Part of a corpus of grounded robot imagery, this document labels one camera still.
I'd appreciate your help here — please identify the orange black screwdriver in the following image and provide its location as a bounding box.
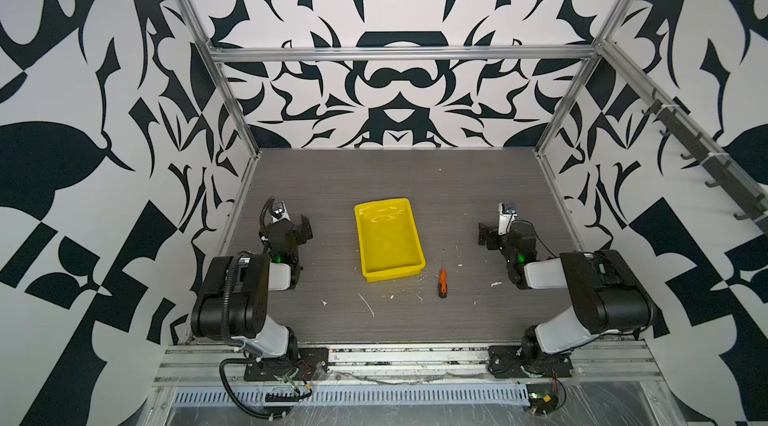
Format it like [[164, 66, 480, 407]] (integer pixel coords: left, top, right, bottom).
[[438, 251, 448, 299]]

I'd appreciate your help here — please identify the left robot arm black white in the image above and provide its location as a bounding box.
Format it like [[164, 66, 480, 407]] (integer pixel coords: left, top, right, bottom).
[[190, 215, 313, 363]]

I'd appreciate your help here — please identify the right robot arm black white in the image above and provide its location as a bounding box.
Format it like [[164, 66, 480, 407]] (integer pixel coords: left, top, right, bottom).
[[478, 221, 658, 378]]

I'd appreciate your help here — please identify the yellow plastic bin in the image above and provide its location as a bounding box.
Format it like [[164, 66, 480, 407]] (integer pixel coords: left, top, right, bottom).
[[354, 198, 426, 283]]

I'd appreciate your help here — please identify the green circuit board right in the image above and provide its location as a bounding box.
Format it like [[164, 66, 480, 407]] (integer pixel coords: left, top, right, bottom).
[[524, 383, 567, 417]]

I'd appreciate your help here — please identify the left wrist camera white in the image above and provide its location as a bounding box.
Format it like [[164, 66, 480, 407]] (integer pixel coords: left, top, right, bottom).
[[268, 201, 290, 223]]

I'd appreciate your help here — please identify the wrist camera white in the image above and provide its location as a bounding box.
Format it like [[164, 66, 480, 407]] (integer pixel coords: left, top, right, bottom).
[[498, 202, 517, 236], [268, 201, 290, 223]]

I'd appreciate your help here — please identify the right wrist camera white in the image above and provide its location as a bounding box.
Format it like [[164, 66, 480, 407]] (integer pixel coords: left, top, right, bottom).
[[498, 202, 517, 236]]

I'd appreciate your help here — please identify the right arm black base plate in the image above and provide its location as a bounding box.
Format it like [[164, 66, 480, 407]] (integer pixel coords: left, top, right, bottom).
[[487, 345, 573, 379]]

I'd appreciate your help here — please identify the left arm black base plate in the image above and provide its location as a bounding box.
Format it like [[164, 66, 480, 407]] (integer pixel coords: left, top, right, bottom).
[[244, 348, 329, 382]]

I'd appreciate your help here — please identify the black cable loop left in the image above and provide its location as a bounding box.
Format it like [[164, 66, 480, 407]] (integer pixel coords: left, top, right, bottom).
[[218, 357, 313, 421]]

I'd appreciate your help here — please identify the white slotted cable duct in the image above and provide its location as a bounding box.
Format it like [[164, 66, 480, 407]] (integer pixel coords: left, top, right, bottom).
[[170, 383, 532, 408]]

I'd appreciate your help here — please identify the aluminium front rail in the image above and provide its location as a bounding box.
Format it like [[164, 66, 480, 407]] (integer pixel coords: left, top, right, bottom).
[[152, 340, 663, 386]]

